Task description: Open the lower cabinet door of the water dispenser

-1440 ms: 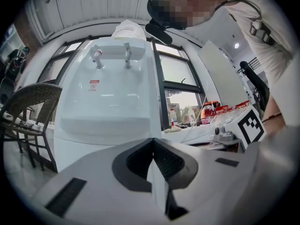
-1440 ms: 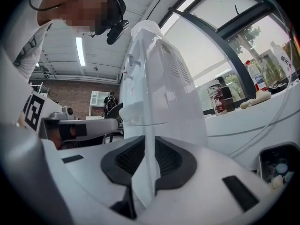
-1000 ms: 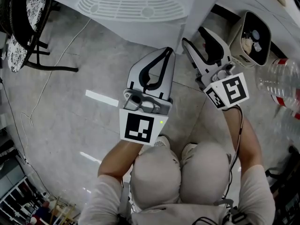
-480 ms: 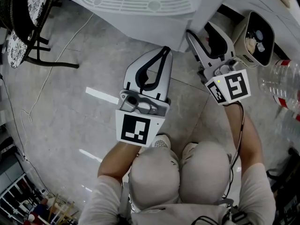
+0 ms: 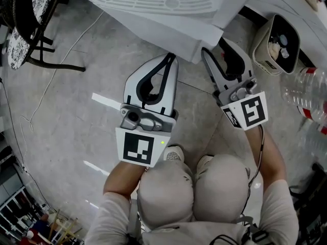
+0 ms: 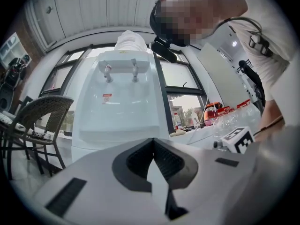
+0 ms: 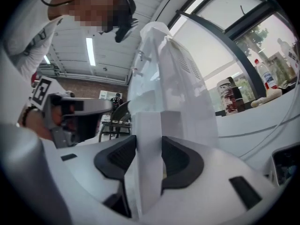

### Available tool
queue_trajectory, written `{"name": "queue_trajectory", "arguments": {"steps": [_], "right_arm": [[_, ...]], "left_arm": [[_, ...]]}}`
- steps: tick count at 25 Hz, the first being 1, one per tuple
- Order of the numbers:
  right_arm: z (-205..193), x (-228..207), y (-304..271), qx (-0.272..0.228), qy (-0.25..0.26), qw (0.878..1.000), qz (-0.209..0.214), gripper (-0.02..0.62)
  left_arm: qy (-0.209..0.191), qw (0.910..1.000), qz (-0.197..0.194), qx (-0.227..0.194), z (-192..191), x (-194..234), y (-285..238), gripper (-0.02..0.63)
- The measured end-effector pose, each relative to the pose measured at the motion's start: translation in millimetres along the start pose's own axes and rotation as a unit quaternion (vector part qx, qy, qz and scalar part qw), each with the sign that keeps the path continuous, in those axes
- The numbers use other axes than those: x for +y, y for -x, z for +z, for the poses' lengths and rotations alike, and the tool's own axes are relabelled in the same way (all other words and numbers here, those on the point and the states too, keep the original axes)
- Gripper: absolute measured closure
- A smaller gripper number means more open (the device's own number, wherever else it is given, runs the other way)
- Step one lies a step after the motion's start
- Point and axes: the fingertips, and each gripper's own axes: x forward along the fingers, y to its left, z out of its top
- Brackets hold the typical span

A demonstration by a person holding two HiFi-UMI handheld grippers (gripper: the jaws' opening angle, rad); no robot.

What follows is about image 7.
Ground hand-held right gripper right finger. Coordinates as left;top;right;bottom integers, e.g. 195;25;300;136
150;135;283;225

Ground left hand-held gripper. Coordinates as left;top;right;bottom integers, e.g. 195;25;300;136
29;75;114;148

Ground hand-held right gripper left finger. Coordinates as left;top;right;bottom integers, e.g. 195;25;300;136
43;135;142;225

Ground white water dispenser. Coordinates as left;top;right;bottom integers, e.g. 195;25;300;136
127;21;220;150

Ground person's left hand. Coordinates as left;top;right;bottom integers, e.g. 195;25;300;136
37;105;64;140

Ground dark wicker chair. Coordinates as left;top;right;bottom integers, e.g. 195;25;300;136
99;100;132;142

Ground white trash bin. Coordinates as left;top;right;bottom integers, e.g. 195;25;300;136
263;143;300;188

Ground dark tumbler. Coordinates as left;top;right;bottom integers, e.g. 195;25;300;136
226;76;246;113

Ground beige gloves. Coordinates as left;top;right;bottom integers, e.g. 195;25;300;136
250;89;282;108

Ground person's white shirt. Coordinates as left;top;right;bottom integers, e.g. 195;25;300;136
0;0;65;84

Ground clear bottle red cap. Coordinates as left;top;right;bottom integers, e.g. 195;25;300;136
254;58;278;90

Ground black bead bracelet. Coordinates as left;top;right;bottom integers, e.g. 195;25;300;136
21;105;38;128

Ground black head-worn camera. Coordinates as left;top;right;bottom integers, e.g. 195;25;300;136
114;0;139;44

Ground grey harness strap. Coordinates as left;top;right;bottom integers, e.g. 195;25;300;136
22;17;64;56

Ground thin white cable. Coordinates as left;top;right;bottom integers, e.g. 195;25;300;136
240;77;300;159

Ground black window frame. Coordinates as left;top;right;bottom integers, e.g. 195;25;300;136
175;0;300;98

